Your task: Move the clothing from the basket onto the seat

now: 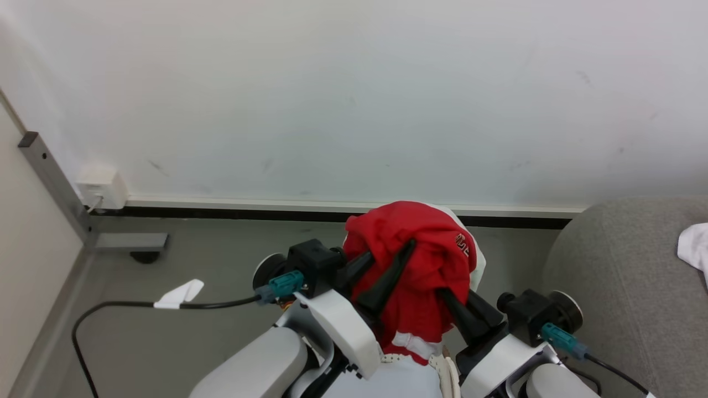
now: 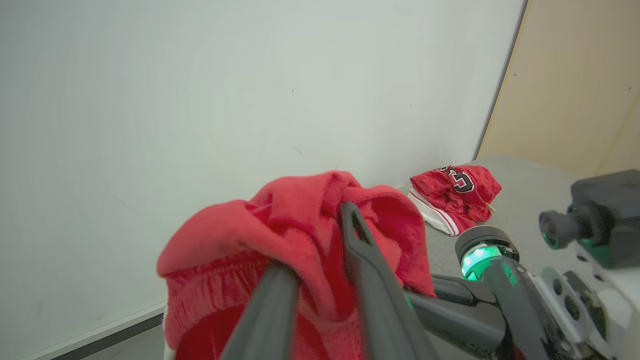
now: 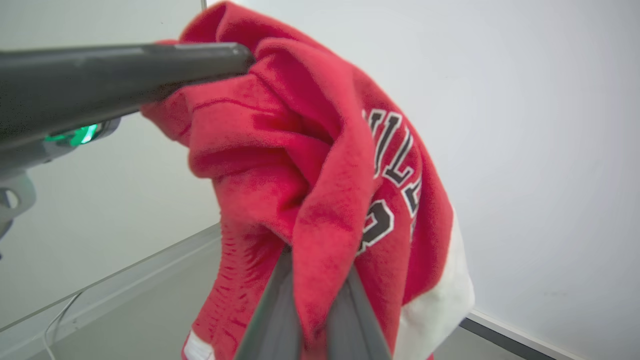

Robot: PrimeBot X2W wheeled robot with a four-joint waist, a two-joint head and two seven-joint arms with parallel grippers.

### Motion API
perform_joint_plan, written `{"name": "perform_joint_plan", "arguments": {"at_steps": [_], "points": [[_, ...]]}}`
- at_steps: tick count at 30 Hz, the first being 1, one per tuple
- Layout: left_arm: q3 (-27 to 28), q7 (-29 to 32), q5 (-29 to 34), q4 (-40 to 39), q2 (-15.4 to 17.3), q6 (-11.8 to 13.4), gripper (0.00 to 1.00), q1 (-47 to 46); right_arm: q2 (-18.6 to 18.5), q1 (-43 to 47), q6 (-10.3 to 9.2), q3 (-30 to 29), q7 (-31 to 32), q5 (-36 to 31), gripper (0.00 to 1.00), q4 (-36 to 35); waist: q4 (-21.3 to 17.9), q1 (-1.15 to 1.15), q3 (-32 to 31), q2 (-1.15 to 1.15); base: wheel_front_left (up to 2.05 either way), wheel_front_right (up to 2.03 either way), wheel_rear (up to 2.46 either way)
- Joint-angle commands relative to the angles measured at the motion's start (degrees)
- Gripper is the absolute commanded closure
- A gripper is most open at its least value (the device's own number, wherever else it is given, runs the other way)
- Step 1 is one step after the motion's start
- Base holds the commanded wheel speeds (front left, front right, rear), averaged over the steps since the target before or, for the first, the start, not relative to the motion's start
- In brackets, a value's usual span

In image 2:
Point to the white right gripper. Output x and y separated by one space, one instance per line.
520 305

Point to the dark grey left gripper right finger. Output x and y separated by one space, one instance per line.
372 290

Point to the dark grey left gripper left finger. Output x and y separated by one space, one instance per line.
265 320

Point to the red fleece garment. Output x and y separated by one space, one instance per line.
300 235

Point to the red jersey with printed lettering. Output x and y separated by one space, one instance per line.
460 195

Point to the grey fabric sofa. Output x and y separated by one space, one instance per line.
530 200

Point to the beige partition panel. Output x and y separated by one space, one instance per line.
565 80

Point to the white wall baseboard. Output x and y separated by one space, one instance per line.
100 335

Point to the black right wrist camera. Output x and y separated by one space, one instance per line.
605 215

